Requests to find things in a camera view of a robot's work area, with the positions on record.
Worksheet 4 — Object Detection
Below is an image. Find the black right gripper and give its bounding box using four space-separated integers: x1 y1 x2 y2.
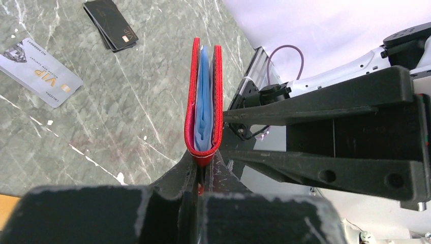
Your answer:
224 66 430 211

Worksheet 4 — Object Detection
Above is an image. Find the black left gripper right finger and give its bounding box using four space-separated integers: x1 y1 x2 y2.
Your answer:
202 152 347 243

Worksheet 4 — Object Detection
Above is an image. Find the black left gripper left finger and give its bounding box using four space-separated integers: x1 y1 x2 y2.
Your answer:
1 153 197 243

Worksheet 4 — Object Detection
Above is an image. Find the red leather card holder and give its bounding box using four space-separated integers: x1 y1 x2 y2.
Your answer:
184 37 223 167

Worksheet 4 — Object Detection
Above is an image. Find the gold credit card stack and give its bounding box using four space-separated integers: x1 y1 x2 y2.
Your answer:
0 194 20 231

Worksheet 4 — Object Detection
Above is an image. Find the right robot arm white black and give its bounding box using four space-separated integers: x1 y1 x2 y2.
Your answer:
221 23 430 211

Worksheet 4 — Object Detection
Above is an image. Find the silver VIP credit card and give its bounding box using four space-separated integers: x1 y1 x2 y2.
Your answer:
1 38 83 108

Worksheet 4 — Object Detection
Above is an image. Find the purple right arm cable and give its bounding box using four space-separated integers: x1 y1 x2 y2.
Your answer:
267 44 305 86

